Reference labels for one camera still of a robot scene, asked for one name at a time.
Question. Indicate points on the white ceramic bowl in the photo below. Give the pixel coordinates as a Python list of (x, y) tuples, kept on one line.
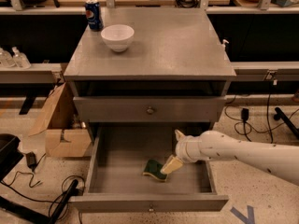
[(118, 37)]

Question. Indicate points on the closed grey top drawer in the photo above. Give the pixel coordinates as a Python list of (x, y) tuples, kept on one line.
[(149, 109)]

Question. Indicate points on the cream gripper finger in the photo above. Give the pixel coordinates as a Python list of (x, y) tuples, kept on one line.
[(172, 164), (179, 135)]

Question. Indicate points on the black stand leg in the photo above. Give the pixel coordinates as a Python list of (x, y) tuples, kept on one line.
[(35, 217), (280, 115)]

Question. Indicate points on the black power adapter left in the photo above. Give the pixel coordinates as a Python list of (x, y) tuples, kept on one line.
[(31, 160)]

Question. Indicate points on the brown cardboard box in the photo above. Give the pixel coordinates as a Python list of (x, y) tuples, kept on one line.
[(57, 119)]

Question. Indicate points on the black stand leg right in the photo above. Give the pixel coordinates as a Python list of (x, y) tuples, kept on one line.
[(280, 115)]

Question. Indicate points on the green and yellow sponge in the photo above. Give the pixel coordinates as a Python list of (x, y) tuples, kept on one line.
[(153, 169)]

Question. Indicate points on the black bin at left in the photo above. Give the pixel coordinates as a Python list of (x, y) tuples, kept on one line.
[(9, 153)]

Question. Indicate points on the black power adapter right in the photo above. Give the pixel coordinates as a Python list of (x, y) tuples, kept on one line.
[(244, 114)]

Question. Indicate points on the blue Pepsi soda can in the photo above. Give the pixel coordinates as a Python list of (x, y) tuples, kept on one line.
[(93, 15)]

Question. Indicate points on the small white pump bottle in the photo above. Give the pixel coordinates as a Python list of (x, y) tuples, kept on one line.
[(225, 44)]

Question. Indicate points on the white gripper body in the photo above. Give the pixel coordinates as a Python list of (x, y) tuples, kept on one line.
[(182, 148)]

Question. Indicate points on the black power adapter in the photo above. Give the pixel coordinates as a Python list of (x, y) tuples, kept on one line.
[(244, 114), (31, 160)]

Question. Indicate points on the clear sanitizer pump bottle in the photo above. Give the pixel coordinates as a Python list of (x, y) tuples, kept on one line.
[(20, 59)]

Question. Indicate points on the open grey middle drawer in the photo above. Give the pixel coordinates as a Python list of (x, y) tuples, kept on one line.
[(116, 183)]

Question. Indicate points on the clear sanitizer bottle at edge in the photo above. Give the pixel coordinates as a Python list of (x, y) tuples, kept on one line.
[(6, 59)]

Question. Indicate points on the black stand leg left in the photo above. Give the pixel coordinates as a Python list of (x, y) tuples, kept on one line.
[(35, 217)]

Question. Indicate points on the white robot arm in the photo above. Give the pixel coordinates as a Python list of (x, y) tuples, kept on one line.
[(279, 160)]

